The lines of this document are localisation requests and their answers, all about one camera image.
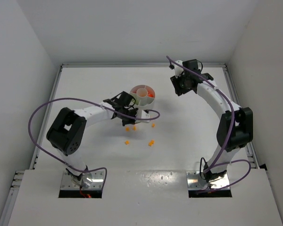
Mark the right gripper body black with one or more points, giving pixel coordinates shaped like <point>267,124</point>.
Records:
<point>177,85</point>

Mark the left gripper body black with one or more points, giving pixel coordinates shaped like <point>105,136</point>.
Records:
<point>129,115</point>

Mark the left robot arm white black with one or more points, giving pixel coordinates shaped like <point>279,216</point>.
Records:
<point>66,132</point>

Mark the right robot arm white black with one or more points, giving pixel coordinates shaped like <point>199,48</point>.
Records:
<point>235,129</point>

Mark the yellow orange lego cluster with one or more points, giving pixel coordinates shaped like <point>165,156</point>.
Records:
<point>134,128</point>

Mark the white round divided container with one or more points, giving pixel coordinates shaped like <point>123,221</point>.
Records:
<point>143,102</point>

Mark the yellow orange lego group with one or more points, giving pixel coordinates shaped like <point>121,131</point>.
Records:
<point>151,143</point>

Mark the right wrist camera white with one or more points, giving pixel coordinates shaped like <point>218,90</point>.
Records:
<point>177,69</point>

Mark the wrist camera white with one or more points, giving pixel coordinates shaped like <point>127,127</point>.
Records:
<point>177,69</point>
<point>145,116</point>

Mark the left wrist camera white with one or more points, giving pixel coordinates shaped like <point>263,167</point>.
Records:
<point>145,116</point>

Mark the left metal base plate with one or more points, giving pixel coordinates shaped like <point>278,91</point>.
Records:
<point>90,181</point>

